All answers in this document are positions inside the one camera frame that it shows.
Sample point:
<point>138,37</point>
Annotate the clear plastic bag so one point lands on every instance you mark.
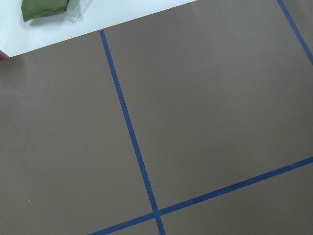
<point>76,9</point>

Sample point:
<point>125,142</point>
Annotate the white paper sheet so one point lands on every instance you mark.
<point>18,37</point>

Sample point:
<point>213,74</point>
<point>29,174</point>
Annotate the green folded cloth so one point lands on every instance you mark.
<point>32,9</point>

